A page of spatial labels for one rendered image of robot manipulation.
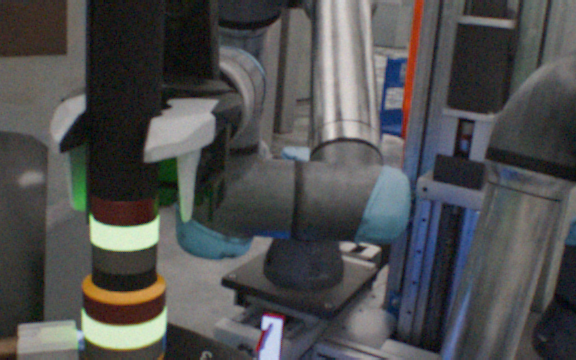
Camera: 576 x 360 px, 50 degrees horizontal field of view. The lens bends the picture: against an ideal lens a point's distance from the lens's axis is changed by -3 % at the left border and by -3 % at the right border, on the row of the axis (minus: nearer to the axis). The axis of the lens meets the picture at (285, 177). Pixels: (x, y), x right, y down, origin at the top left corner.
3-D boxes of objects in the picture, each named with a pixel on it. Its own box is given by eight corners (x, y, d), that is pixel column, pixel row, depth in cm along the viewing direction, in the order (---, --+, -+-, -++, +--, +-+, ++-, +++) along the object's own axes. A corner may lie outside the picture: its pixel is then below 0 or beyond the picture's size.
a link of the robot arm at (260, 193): (287, 270, 59) (298, 155, 56) (166, 261, 59) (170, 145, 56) (286, 239, 67) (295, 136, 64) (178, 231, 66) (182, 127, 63)
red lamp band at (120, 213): (93, 227, 30) (93, 203, 30) (88, 204, 33) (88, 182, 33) (163, 224, 31) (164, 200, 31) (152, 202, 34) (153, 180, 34)
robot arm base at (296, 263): (286, 250, 129) (290, 204, 126) (355, 269, 123) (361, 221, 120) (247, 275, 116) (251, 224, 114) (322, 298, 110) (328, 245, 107)
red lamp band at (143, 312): (85, 329, 31) (85, 307, 30) (80, 290, 35) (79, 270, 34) (173, 321, 32) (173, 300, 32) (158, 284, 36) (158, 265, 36)
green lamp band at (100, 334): (86, 352, 31) (85, 330, 31) (80, 311, 35) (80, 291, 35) (172, 343, 33) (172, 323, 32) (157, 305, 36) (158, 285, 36)
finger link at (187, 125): (206, 257, 29) (213, 196, 38) (212, 131, 28) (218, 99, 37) (139, 253, 29) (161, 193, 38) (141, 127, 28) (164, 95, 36)
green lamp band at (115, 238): (94, 252, 30) (93, 229, 30) (89, 227, 33) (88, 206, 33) (163, 249, 31) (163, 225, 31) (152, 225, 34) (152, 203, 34)
